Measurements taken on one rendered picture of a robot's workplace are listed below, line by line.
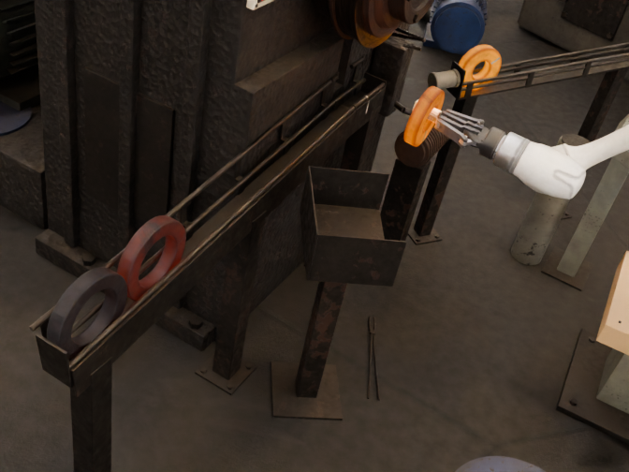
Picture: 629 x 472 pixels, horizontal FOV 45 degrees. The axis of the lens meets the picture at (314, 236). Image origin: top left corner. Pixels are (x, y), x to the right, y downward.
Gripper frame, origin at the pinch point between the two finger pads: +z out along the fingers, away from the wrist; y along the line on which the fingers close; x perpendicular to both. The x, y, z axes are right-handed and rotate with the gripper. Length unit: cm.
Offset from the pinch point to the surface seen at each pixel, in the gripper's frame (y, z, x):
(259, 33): -21.7, 39.0, 11.2
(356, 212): -19.6, 3.4, -23.7
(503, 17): 308, 51, -89
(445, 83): 53, 11, -18
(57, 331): -100, 25, -17
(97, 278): -90, 25, -10
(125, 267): -81, 26, -14
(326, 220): -27.6, 7.7, -24.2
